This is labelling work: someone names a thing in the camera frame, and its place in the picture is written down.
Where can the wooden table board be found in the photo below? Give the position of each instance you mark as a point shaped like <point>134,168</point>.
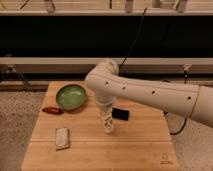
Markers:
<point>142,143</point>

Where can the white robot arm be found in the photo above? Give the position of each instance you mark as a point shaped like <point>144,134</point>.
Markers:
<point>186,100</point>

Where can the black rectangular block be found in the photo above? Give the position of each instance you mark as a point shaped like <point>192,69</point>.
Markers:
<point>120,114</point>

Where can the white sponge block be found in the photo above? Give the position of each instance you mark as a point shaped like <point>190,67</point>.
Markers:
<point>62,138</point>

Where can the green bowl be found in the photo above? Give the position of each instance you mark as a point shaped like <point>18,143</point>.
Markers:
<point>71,97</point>

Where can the red chili pepper toy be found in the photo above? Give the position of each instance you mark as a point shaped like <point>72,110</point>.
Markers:
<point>52,110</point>

